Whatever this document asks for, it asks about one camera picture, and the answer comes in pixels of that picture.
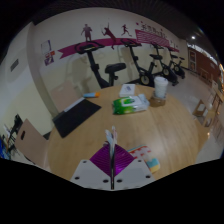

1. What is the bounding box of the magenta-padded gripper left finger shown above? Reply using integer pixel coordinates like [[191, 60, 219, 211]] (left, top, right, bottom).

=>
[[69, 143, 113, 190]]

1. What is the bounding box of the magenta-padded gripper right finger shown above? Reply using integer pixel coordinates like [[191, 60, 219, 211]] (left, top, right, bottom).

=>
[[112, 144, 156, 190]]

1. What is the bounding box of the colourful checked towel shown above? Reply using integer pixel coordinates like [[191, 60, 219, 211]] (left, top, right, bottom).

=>
[[104, 125, 161, 174]]

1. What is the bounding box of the black rectangular mat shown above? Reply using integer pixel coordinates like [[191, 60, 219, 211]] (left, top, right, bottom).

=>
[[52, 98, 102, 139]]

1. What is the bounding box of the green wet wipes pack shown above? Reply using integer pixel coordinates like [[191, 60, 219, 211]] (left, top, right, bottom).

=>
[[112, 94, 151, 116]]

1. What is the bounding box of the brown round coaster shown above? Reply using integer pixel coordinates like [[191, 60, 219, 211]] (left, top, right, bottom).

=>
[[148, 95, 167, 108]]

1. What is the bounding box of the blue and orange marker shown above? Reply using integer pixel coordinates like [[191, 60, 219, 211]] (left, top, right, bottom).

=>
[[82, 91, 101, 99]]

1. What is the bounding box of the small white tissue pack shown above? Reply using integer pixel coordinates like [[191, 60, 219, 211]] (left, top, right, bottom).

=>
[[118, 83, 137, 98]]

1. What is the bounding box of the white paper cup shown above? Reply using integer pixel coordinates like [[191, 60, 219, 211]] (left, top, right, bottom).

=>
[[153, 76, 169, 100]]

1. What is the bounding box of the black exercise bike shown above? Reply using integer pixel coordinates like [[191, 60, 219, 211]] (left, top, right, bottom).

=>
[[120, 38, 156, 88], [168, 46, 187, 80], [150, 42, 179, 86], [74, 40, 127, 89]]

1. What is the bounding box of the purple and white wall poster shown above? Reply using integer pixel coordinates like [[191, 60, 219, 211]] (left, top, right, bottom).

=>
[[44, 55, 55, 67]]

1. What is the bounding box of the grey wall vent plate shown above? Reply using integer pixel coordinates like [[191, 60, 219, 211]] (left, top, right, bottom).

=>
[[9, 58, 20, 73]]

